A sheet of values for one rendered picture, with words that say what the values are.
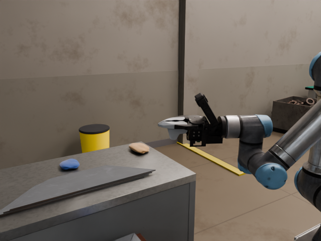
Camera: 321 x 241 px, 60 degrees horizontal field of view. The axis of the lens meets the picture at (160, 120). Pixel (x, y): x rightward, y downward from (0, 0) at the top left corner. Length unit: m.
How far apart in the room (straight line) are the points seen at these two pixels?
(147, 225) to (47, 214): 0.48
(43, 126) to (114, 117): 1.03
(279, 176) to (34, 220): 0.89
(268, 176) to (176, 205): 0.75
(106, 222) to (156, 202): 0.26
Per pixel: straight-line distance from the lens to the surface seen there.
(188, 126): 0.85
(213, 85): 5.29
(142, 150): 1.70
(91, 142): 3.73
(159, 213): 1.45
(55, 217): 1.22
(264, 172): 0.83
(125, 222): 1.37
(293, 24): 6.85
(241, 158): 0.96
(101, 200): 1.27
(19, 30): 3.98
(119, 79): 4.28
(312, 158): 1.10
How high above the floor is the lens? 1.69
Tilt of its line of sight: 15 degrees down
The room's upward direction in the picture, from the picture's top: straight up
